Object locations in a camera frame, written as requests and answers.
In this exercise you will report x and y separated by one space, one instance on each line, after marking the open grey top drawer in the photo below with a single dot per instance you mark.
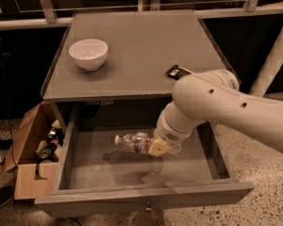
95 176

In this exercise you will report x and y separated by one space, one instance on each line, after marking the grey cabinet with counter top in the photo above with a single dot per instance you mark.
141 48

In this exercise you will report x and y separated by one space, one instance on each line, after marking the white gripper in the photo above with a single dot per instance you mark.
165 133

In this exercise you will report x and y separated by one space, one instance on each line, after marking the clear plastic water bottle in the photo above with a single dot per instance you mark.
140 143

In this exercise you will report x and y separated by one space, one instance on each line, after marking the cans in cardboard box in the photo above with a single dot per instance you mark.
49 149

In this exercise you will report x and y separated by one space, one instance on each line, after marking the metal drawer pull handle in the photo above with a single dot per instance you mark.
146 217

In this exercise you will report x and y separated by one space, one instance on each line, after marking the metal window rail frame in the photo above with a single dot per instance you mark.
23 14

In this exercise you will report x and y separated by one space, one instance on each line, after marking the cardboard box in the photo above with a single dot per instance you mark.
32 180

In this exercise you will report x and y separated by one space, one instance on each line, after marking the white ceramic bowl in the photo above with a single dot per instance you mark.
89 54

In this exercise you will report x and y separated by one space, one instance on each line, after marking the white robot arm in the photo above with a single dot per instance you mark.
214 96

